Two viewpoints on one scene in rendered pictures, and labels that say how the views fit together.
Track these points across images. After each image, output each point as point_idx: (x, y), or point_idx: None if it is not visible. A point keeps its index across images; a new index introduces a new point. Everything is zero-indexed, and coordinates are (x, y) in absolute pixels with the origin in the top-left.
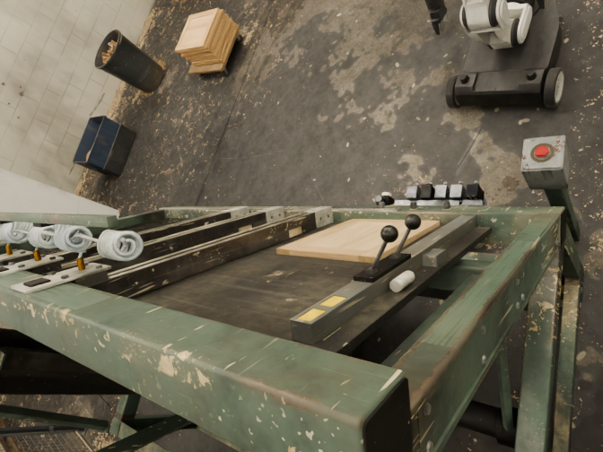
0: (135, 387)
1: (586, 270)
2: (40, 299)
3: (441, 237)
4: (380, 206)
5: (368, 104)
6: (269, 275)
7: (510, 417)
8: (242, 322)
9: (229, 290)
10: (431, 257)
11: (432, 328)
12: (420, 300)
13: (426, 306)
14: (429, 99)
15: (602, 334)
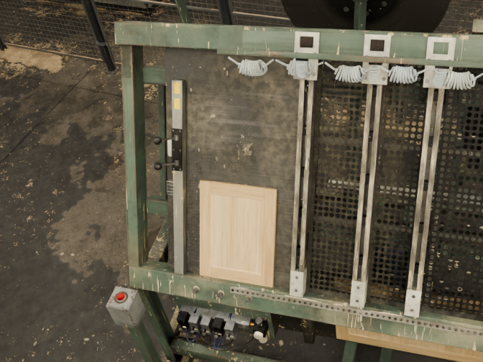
0: (205, 24)
1: (166, 358)
2: (278, 31)
3: (174, 212)
4: (247, 296)
5: None
6: (249, 145)
7: None
8: (215, 85)
9: (254, 117)
10: (169, 180)
11: (131, 87)
12: (301, 345)
13: (295, 340)
14: None
15: (172, 316)
